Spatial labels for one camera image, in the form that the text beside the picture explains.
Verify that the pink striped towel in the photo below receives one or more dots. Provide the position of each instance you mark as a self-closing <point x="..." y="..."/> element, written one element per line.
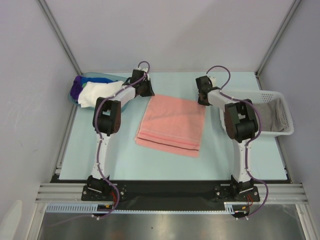
<point x="173" y="125"/>

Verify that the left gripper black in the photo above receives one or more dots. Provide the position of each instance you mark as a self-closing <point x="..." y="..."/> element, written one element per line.
<point x="150" y="92"/>

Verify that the blue towel in tray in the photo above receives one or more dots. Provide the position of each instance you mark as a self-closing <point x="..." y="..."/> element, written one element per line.
<point x="102" y="80"/>

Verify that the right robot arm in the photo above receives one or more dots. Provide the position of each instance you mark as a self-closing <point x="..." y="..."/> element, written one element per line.
<point x="242" y="127"/>

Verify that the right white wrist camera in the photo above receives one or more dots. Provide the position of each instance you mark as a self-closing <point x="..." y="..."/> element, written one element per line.
<point x="212" y="80"/>

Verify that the slotted white cable duct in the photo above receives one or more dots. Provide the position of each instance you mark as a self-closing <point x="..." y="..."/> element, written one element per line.
<point x="92" y="208"/>

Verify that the grey terry towel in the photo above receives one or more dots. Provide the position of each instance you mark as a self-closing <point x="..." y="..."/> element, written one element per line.
<point x="271" y="115"/>

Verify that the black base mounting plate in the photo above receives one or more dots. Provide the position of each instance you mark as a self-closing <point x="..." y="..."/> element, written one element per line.
<point x="163" y="195"/>

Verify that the white perforated plastic basket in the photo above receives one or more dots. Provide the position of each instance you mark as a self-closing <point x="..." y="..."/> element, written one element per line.
<point x="264" y="96"/>

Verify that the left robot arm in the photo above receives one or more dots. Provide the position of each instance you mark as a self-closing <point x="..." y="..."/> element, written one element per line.
<point x="106" y="123"/>

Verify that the white towel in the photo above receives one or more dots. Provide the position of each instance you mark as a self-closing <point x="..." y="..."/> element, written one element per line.
<point x="92" y="91"/>

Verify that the translucent blue towel tray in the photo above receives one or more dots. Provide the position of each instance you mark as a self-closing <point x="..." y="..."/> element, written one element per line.
<point x="96" y="75"/>

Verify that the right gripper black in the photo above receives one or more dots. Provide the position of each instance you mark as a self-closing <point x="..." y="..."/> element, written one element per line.
<point x="202" y="96"/>

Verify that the purple towel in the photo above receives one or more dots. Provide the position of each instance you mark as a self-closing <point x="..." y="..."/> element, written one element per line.
<point x="76" y="88"/>

